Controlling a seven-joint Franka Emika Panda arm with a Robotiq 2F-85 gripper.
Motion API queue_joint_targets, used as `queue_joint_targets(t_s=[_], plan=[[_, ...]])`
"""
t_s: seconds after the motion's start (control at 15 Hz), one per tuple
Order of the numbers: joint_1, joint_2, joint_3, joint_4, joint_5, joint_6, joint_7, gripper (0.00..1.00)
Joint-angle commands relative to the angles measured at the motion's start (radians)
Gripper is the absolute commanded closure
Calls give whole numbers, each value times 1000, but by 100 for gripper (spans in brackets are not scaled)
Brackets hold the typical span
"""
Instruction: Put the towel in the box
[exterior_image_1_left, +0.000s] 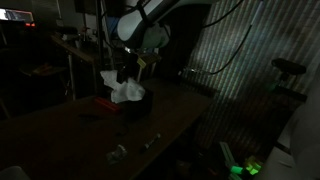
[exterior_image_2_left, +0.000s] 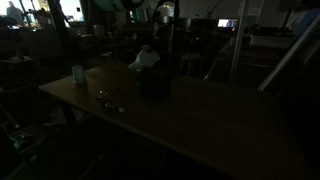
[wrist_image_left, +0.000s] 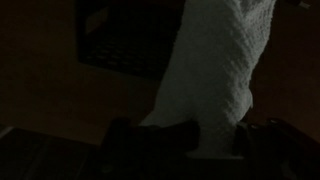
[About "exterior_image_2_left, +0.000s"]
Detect person in background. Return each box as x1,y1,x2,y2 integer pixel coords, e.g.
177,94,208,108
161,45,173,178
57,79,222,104
5,0,25,26

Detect black vertical stand pole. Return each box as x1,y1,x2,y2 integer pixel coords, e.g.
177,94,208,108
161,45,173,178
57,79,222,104
170,0,183,77

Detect wooden stool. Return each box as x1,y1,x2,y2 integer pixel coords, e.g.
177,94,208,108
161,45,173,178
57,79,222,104
179,53,206,78

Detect silver metal pole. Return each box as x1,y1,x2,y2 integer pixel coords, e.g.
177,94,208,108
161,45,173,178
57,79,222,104
229,0,250,83

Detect white towel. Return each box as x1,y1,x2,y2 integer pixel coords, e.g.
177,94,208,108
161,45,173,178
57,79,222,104
128,44,161,72

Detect small metallic objects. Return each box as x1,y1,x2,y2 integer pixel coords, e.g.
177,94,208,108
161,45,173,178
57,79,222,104
103,102,126,114

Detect black box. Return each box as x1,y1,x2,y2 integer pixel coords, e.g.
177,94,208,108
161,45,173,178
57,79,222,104
137,65,173,100

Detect white paper cup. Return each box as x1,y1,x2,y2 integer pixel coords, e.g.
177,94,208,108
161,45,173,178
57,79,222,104
71,64,88,85

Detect lit monitor screen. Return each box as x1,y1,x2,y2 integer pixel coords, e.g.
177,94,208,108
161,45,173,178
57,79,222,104
217,18,239,29

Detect crumpled clear wrapper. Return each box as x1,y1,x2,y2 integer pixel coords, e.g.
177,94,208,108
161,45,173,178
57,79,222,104
95,89,110,101

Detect grey slanted tripod leg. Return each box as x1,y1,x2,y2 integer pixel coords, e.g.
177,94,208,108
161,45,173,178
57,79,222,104
256,15,320,92

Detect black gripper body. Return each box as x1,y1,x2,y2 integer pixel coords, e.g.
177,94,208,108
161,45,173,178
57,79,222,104
151,20,173,56

